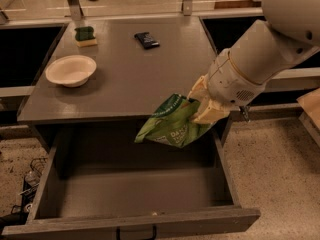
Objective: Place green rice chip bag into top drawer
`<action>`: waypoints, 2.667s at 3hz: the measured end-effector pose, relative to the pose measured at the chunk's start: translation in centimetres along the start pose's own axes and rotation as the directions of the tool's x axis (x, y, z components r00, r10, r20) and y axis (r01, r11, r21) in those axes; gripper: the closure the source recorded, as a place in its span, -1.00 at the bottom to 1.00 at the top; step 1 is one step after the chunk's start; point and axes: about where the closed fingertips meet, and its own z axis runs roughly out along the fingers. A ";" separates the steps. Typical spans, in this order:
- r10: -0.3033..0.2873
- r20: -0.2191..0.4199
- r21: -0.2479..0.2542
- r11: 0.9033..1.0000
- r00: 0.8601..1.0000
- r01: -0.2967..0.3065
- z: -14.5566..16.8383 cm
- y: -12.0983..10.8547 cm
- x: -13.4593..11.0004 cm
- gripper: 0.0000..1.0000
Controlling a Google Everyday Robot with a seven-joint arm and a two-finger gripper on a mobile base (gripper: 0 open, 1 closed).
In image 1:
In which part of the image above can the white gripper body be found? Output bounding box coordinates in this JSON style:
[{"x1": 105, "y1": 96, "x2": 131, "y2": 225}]
[{"x1": 206, "y1": 49, "x2": 266, "y2": 107}]

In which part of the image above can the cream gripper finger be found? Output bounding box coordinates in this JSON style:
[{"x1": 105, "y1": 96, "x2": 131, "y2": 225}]
[
  {"x1": 191, "y1": 96, "x2": 231, "y2": 124},
  {"x1": 187, "y1": 75, "x2": 209, "y2": 102}
]

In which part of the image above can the green rice chip bag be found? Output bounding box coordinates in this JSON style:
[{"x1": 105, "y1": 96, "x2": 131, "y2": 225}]
[{"x1": 135, "y1": 94, "x2": 213, "y2": 148}]

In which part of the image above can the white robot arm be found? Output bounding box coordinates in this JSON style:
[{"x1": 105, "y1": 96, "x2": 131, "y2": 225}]
[{"x1": 188, "y1": 0, "x2": 320, "y2": 124}]

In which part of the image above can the grey wooden drawer cabinet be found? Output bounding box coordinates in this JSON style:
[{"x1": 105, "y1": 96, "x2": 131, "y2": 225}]
[{"x1": 16, "y1": 15, "x2": 241, "y2": 152}]

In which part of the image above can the open grey top drawer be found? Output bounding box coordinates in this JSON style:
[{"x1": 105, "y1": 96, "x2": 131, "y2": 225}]
[{"x1": 3, "y1": 121, "x2": 260, "y2": 240}]

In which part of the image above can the dark blue snack bar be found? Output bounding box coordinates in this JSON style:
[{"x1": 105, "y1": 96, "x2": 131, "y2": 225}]
[{"x1": 134, "y1": 32, "x2": 160, "y2": 50}]

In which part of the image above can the brown cardboard piece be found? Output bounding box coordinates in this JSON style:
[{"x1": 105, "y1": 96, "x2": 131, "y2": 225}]
[{"x1": 297, "y1": 88, "x2": 320, "y2": 129}]

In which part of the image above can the green yellow sponge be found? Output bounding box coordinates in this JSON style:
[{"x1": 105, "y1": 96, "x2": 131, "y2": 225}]
[{"x1": 75, "y1": 26, "x2": 97, "y2": 47}]

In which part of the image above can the white paper bowl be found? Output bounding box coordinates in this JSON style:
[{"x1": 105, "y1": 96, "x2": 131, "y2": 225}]
[{"x1": 45, "y1": 55, "x2": 97, "y2": 87}]

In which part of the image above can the black drawer handle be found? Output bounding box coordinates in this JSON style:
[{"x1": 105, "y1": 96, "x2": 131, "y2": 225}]
[{"x1": 116, "y1": 225, "x2": 157, "y2": 240}]

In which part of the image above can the metal post left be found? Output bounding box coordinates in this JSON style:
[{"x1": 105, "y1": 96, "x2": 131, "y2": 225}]
[{"x1": 67, "y1": 0, "x2": 83, "y2": 21}]

